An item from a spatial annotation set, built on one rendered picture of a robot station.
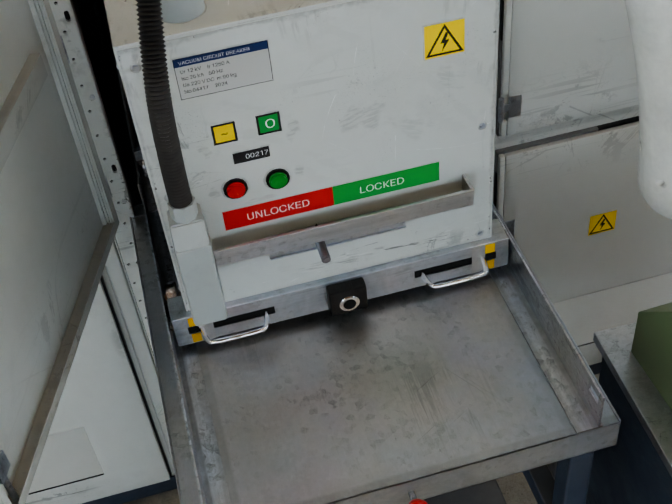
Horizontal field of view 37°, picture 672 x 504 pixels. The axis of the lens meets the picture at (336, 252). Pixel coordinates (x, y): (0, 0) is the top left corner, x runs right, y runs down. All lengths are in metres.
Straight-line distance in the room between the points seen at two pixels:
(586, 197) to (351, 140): 0.84
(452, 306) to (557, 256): 0.64
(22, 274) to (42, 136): 0.22
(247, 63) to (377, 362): 0.51
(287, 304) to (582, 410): 0.47
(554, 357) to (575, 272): 0.75
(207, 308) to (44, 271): 0.33
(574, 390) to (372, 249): 0.36
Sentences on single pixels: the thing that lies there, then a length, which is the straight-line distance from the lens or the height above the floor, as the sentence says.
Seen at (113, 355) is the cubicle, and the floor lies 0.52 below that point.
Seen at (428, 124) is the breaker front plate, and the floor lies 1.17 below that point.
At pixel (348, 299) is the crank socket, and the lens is 1.54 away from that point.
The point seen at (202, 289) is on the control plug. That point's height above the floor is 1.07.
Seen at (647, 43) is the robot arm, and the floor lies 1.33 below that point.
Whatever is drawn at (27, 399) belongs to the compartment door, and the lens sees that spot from 1.56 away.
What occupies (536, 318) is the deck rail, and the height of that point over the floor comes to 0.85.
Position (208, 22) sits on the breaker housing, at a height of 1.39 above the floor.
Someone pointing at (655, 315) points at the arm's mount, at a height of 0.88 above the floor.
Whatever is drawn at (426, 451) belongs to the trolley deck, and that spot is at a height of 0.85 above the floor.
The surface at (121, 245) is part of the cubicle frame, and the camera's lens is 1.89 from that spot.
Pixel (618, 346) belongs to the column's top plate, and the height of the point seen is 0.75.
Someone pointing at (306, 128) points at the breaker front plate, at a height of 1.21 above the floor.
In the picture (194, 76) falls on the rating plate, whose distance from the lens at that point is 1.28.
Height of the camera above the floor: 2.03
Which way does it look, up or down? 44 degrees down
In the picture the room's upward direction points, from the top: 7 degrees counter-clockwise
